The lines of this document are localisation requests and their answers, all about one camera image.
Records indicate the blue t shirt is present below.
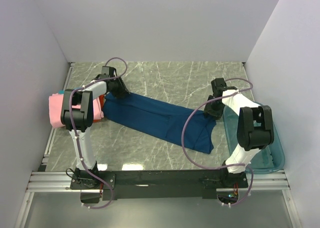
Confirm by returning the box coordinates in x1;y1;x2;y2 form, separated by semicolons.
103;93;216;154

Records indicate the folded orange t shirt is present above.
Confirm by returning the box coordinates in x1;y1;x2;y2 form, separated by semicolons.
93;95;104;123

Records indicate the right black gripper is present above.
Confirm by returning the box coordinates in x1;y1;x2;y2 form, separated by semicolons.
203;95;226;121

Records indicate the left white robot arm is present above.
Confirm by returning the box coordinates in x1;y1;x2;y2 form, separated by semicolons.
60;66;129;189

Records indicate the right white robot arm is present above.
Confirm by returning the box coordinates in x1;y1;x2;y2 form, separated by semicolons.
204;78;274;187

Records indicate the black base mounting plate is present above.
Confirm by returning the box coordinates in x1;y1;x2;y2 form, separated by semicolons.
70;170;248;203

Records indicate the folded pink t shirt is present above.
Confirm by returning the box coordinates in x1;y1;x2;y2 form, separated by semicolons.
47;92;105;129

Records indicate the teal plastic bin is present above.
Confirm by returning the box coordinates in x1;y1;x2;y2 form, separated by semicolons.
223;106;285;174

